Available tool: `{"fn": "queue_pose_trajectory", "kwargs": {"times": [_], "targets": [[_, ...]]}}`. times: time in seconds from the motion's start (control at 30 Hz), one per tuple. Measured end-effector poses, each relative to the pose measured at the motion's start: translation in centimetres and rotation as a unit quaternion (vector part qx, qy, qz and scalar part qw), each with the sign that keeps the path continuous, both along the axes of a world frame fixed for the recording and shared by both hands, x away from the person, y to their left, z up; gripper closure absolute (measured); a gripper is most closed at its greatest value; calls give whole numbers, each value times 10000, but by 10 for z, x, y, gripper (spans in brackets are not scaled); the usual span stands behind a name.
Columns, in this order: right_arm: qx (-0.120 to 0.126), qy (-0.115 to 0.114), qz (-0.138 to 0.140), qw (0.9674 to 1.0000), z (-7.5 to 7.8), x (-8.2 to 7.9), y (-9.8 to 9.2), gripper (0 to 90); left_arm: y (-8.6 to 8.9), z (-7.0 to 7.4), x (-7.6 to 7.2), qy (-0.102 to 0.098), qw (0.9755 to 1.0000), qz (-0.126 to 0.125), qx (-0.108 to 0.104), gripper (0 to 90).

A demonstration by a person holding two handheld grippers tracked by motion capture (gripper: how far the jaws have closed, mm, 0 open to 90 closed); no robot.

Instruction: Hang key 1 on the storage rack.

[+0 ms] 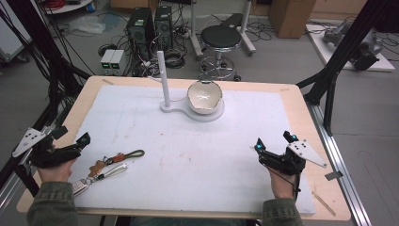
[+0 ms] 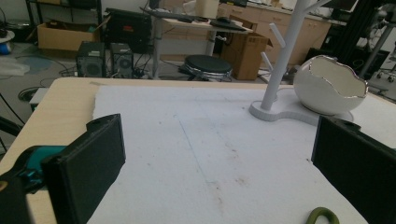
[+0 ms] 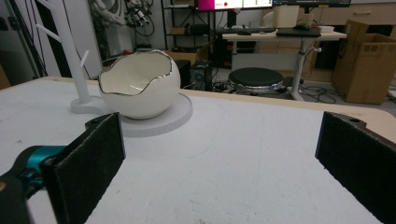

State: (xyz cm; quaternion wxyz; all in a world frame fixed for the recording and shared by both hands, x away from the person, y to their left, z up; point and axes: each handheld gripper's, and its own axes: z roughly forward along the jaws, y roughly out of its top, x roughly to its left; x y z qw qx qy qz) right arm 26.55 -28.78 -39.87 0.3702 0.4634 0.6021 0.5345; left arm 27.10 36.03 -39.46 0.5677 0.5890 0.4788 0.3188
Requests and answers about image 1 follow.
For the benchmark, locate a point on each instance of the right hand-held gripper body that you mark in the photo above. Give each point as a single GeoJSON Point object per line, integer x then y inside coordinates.
{"type": "Point", "coordinates": [288, 161]}

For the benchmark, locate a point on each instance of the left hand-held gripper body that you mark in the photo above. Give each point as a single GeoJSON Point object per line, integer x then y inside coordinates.
{"type": "Point", "coordinates": [50, 155]}

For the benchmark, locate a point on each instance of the white key stand with peg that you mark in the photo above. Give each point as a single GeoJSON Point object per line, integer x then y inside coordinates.
{"type": "Point", "coordinates": [164, 78]}

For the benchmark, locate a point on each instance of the person's left hand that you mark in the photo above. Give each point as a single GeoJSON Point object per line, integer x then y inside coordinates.
{"type": "Point", "coordinates": [55, 174]}

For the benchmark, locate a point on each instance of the person's right hand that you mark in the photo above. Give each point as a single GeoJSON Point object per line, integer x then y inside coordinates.
{"type": "Point", "coordinates": [284, 186]}

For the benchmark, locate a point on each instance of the grey tape piece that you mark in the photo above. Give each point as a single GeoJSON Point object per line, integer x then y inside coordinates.
{"type": "Point", "coordinates": [334, 175]}

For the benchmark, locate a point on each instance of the thin wooden stick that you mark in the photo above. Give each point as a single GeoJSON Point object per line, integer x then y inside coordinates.
{"type": "Point", "coordinates": [324, 204]}

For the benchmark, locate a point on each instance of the white foam mat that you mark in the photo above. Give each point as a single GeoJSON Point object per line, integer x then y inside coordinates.
{"type": "Point", "coordinates": [188, 163]}

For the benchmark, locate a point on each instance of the white eggshell-shaped bowl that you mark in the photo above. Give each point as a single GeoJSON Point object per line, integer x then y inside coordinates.
{"type": "Point", "coordinates": [204, 99]}

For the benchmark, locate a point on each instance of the white power supply unit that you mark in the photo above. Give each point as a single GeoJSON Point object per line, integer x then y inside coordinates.
{"type": "Point", "coordinates": [117, 61]}
{"type": "Point", "coordinates": [106, 61]}

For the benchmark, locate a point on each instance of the clear plastic bag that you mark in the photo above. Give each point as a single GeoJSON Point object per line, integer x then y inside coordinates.
{"type": "Point", "coordinates": [86, 25]}

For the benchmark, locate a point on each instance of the white board with grey machine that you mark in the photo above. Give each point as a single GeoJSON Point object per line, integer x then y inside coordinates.
{"type": "Point", "coordinates": [363, 50]}

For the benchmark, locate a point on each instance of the black round stool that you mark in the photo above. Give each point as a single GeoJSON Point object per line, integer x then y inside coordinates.
{"type": "Point", "coordinates": [221, 37]}

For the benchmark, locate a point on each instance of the brown cardboard box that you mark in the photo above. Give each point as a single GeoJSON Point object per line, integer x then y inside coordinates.
{"type": "Point", "coordinates": [290, 17]}

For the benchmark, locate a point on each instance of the large black computer tower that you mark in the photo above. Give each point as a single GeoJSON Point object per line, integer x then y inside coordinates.
{"type": "Point", "coordinates": [140, 31]}

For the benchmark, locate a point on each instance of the small black computer tower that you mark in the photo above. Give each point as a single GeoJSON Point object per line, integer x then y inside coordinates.
{"type": "Point", "coordinates": [163, 26]}

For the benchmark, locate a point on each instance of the aluminium rail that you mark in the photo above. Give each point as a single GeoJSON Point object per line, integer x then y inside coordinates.
{"type": "Point", "coordinates": [345, 175]}

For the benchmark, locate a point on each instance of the black metal frame post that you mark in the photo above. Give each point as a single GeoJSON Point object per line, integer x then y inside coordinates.
{"type": "Point", "coordinates": [342, 53]}

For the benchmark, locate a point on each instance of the white desk frame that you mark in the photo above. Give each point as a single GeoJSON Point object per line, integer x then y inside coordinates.
{"type": "Point", "coordinates": [196, 31]}

